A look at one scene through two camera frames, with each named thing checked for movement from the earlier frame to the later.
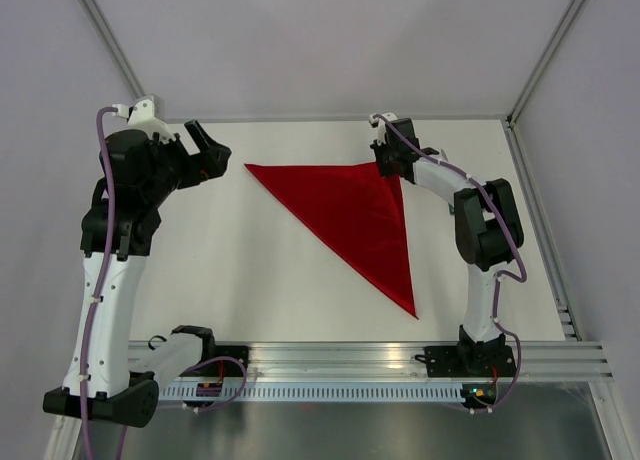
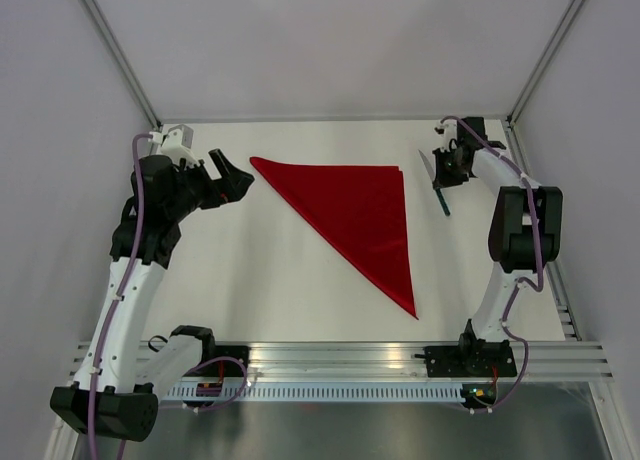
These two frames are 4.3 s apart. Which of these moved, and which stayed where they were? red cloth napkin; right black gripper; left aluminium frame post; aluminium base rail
Moved: right black gripper
Stayed: aluminium base rail; left aluminium frame post; red cloth napkin
